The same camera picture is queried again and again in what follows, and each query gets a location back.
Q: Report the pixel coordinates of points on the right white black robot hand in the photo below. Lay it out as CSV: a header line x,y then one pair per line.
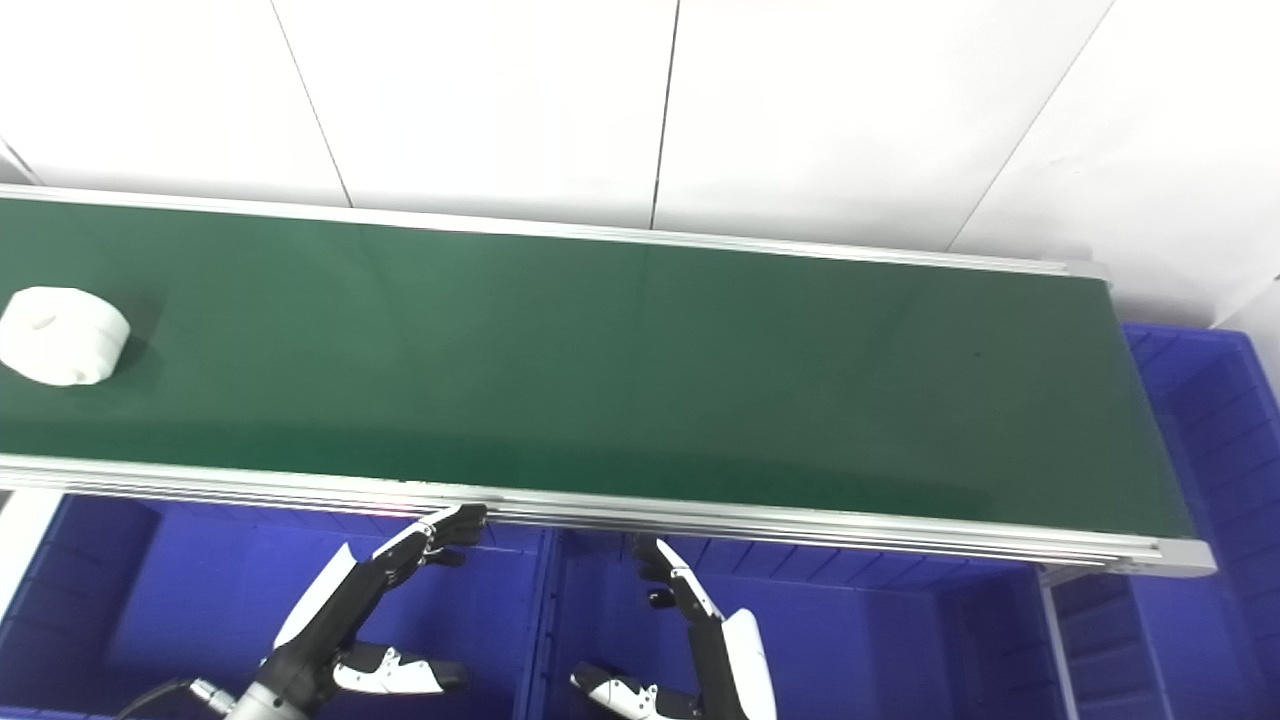
x,y
735,650

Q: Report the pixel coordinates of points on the left black silver robot arm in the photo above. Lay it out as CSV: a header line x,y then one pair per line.
x,y
258,703

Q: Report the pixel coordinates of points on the green conveyor belt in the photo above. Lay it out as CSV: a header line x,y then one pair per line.
x,y
760,520
620,370

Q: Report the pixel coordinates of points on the blue plastic bin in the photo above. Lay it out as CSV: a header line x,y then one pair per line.
x,y
1215,480
170,610
860,650

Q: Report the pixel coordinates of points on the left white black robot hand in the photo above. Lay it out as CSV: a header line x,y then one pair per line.
x,y
335,610

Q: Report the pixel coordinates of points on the white support post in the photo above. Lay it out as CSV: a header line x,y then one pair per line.
x,y
22,545

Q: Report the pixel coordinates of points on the grey conveyor leg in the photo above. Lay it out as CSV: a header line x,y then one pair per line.
x,y
1058,640

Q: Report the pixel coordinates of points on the white cylindrical part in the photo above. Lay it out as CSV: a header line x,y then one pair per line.
x,y
60,335

